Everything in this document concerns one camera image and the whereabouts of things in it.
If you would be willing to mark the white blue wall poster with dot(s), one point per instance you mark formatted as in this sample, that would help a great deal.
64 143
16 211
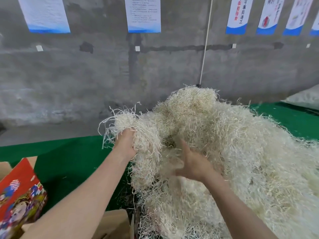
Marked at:
44 15
143 15

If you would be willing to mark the person's left forearm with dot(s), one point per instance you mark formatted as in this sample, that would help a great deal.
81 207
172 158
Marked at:
79 206

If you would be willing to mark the red cardboard box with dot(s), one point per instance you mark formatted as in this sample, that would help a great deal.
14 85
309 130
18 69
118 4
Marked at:
114 226

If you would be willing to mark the group of red boxes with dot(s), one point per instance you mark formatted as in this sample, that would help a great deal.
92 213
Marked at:
20 196

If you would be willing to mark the white sack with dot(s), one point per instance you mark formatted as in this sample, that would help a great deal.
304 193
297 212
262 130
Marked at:
306 99

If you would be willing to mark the person's left hand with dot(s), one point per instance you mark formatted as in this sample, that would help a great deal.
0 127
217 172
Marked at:
125 141

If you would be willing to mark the pile of wood wool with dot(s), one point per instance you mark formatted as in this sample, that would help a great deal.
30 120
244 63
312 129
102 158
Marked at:
249 146

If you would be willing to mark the white pole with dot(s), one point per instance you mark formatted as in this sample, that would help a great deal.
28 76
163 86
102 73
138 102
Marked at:
205 42

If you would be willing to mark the person's right forearm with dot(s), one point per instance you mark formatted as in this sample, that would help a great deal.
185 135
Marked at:
234 211

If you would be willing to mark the person's right hand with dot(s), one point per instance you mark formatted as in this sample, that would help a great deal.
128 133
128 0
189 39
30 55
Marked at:
194 166

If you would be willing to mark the narrow white blue banner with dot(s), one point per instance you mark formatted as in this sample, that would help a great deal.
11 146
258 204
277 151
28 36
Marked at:
298 16
270 16
239 16
315 23

